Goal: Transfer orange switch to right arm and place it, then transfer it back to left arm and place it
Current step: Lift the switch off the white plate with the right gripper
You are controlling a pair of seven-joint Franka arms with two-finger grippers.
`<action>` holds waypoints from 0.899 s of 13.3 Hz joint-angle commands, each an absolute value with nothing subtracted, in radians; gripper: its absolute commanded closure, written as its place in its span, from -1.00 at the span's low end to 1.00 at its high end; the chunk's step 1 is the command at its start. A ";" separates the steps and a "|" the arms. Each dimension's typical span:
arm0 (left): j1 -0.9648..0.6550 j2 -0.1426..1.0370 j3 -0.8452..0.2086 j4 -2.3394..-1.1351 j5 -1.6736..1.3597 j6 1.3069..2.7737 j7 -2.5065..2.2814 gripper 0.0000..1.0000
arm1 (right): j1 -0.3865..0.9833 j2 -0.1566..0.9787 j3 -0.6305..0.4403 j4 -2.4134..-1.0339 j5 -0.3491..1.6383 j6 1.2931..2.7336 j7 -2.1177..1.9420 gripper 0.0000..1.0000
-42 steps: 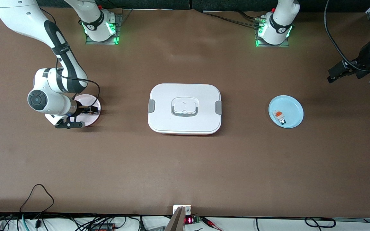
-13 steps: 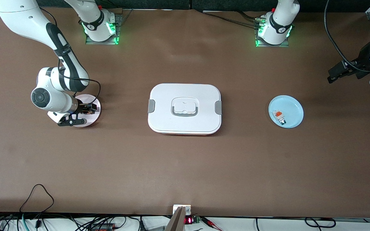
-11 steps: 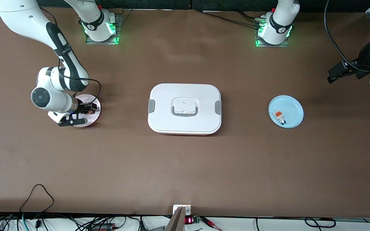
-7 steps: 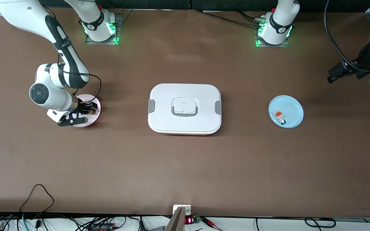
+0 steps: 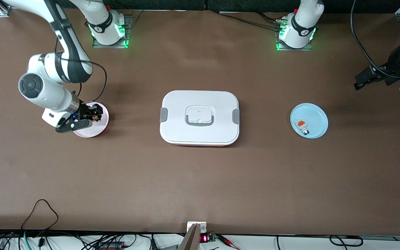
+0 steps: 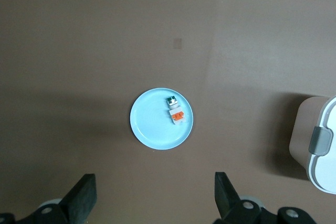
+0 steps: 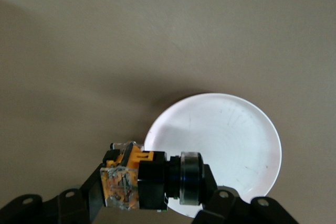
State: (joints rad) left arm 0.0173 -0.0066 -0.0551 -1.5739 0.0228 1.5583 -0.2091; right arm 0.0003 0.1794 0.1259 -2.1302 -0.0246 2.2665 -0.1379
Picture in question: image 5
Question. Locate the red clip leads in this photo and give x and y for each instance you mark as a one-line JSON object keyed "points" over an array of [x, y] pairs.
{"points": [[226, 239]]}

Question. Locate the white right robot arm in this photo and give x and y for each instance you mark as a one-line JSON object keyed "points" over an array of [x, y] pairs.
{"points": [[43, 90]]}

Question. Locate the light blue round plate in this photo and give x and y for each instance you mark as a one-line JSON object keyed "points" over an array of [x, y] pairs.
{"points": [[316, 121]]}

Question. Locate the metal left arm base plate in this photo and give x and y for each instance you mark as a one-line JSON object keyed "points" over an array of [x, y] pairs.
{"points": [[309, 48]]}

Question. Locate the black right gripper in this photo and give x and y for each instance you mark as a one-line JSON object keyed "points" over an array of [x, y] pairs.
{"points": [[87, 111]]}

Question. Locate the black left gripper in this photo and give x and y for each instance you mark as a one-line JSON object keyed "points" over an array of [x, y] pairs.
{"points": [[391, 68]]}

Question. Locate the pink round plate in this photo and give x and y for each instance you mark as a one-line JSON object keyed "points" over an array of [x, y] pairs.
{"points": [[94, 132]]}

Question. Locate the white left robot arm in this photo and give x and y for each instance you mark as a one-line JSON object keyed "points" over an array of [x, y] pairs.
{"points": [[300, 24]]}

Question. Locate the orange black connector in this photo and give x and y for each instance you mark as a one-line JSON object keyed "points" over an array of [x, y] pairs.
{"points": [[111, 246]]}

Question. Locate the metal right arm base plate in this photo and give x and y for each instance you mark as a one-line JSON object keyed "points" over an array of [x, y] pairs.
{"points": [[127, 31]]}

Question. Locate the red digit display board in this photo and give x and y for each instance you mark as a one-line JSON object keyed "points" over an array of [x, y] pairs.
{"points": [[205, 238]]}

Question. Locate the orange and black switch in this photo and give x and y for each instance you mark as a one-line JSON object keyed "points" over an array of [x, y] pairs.
{"points": [[96, 116]]}

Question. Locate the white and orange switch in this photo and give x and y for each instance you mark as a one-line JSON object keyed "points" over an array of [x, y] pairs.
{"points": [[301, 126]]}

